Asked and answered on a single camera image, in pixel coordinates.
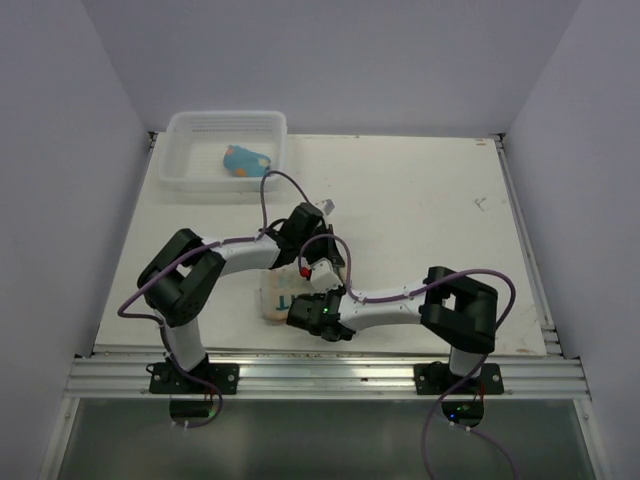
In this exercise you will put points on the aluminium right side rail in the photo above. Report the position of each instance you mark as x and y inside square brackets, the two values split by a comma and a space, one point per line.
[549, 331]

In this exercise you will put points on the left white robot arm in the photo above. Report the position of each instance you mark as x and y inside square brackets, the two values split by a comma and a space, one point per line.
[179, 280]

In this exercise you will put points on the aluminium front rail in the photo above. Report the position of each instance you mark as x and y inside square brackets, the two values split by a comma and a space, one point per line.
[321, 376]

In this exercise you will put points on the blue polka dot towel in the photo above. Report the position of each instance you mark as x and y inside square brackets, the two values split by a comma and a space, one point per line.
[244, 163]

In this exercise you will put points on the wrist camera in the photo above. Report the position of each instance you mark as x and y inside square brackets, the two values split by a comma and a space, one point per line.
[326, 206]
[321, 276]

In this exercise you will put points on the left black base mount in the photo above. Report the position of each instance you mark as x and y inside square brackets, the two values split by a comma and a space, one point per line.
[167, 379]

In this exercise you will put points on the aluminium rail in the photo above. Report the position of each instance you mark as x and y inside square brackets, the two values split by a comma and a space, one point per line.
[549, 331]
[321, 376]

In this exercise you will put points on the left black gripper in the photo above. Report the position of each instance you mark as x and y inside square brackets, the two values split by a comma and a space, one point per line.
[330, 248]

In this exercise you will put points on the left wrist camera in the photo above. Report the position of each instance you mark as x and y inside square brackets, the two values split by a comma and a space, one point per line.
[326, 206]

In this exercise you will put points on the white plastic basket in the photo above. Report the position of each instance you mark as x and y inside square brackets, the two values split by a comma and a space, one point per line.
[196, 141]

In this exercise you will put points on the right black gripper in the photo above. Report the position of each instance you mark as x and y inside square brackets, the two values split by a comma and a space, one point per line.
[320, 296]

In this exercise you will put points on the rabbit print towel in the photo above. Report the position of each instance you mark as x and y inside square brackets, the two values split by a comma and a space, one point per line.
[278, 288]

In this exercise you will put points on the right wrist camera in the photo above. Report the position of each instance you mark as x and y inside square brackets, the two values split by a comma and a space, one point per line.
[321, 276]

